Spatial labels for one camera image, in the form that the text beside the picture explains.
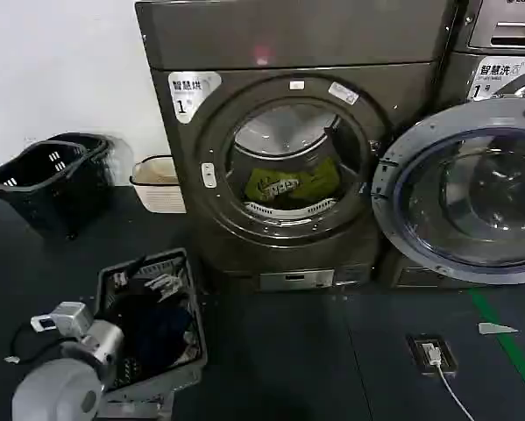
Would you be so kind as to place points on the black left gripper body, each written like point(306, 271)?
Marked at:
point(121, 303)

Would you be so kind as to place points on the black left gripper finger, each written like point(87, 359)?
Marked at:
point(161, 282)
point(168, 295)

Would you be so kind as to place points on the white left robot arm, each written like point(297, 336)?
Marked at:
point(56, 386)

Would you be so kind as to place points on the dark blue garment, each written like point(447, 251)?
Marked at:
point(161, 333)

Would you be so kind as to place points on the grey plastic laundry basket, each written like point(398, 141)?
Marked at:
point(196, 324)

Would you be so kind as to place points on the cream plastic basket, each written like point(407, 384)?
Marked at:
point(159, 193)

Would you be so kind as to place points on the large black plastic basket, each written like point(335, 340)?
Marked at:
point(38, 197)

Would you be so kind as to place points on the green printed garment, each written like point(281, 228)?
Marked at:
point(271, 182)

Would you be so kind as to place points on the white numbered dryer sticker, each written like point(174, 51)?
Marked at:
point(192, 94)

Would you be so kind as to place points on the grey dryer with open drum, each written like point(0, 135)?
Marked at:
point(297, 39)

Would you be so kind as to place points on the metal floor socket box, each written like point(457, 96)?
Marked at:
point(446, 357)

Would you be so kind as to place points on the round glass dryer door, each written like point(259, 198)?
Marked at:
point(472, 193)

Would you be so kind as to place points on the white paper scrap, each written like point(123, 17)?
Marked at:
point(494, 328)

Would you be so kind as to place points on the green floor tape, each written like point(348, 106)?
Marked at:
point(507, 342)

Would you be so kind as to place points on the white numbered washer sticker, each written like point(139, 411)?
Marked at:
point(494, 74)

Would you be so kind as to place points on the grey washing machine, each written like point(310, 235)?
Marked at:
point(498, 26)

